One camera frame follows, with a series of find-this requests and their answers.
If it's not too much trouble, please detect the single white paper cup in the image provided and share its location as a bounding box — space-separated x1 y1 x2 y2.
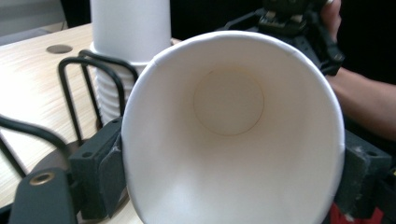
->
120 30 346 224

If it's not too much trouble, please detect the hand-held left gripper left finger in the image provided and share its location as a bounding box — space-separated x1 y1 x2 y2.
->
68 117 127 220

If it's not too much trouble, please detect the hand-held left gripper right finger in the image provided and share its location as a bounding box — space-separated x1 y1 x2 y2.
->
334 129 392 218

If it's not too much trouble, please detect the black wire double cup holder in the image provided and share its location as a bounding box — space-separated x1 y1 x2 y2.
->
0 49 139 188

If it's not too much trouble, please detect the round dark table grommet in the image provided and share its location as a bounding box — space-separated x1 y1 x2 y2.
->
46 44 74 55

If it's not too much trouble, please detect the stack of white paper cups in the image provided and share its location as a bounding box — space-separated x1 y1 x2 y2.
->
89 0 173 125

